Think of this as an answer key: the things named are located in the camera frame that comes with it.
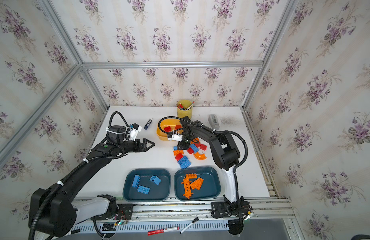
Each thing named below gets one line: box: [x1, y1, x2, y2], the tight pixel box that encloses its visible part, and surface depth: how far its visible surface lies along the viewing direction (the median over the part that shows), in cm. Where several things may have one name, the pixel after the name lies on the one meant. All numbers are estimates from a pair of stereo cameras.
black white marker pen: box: [179, 216, 199, 234], surface depth 71 cm
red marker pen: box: [147, 226, 179, 236], surface depth 69 cm
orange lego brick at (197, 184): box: [189, 177, 204, 190], surface depth 82 cm
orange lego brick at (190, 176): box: [185, 173, 198, 179], surface depth 85 cm
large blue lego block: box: [177, 155, 192, 169], surface depth 90 cm
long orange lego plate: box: [181, 176, 194, 199], surface depth 81 cm
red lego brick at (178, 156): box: [175, 153, 183, 161], surface depth 92 cm
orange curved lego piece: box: [193, 152, 207, 160], surface depth 95 cm
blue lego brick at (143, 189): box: [136, 185, 151, 195], surface depth 82 cm
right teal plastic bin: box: [174, 166, 221, 201], surface depth 82 cm
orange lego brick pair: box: [173, 150, 184, 156], surface depth 95 cm
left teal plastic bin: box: [123, 168, 171, 202], surface depth 82 cm
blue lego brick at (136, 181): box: [132, 174, 141, 188], surface depth 83 cm
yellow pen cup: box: [176, 99, 193, 119], surface depth 106 cm
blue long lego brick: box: [190, 143, 199, 153], surface depth 97 cm
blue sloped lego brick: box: [149, 175, 162, 186], surface depth 83 cm
